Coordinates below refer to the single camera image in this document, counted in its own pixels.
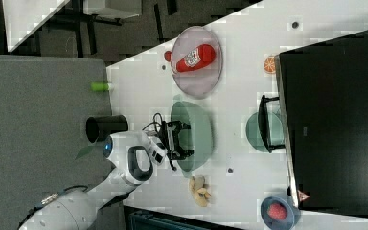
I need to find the grey round plate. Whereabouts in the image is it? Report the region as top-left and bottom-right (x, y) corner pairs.
(170, 27), (222, 99)

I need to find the red strawberry in bowl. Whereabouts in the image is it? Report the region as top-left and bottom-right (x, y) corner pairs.
(267, 203), (288, 220)

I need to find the black pot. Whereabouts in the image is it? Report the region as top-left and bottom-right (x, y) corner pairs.
(85, 115), (128, 143)

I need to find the orange slice toy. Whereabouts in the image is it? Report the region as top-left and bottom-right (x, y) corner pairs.
(264, 56), (276, 74)

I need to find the blue bowl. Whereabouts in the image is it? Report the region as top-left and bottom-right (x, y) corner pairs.
(261, 196), (300, 230)

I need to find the red ketchup bottle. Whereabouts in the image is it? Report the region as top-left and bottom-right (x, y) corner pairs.
(173, 44), (217, 73)

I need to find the black toaster oven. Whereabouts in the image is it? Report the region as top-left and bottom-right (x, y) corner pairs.
(274, 30), (368, 218)

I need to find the peeled toy banana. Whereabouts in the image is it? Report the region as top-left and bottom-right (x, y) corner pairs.
(189, 176), (211, 207)

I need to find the red toy strawberry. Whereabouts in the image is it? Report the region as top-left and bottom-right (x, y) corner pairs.
(164, 51), (173, 62)

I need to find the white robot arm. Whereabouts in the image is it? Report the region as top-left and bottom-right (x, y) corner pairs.
(18, 121), (194, 230)

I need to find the green slotted spatula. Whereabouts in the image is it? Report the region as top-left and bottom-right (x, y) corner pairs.
(75, 146), (94, 159)

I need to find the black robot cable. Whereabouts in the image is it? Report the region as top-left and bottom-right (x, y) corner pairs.
(142, 112), (165, 132)

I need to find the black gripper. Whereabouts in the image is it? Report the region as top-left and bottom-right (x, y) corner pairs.
(161, 121), (194, 160)

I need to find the mint green plastic strainer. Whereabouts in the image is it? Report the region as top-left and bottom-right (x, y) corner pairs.
(171, 95), (213, 178)

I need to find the mint green cup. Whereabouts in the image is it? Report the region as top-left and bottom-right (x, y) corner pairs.
(245, 112), (284, 152)

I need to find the green cylinder object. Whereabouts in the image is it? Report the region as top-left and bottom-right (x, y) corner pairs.
(91, 82), (113, 92)

